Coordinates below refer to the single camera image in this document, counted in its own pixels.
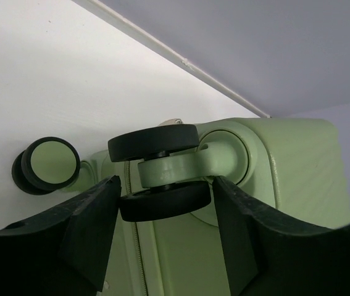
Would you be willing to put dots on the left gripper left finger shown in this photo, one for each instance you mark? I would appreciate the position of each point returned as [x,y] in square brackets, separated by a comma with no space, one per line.
[63,250]

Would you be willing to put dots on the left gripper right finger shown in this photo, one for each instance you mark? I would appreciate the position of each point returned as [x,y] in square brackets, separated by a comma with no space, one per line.
[268,252]

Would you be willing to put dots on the green suitcase with blue lining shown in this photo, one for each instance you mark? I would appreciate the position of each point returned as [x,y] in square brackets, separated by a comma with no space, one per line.
[166,237]

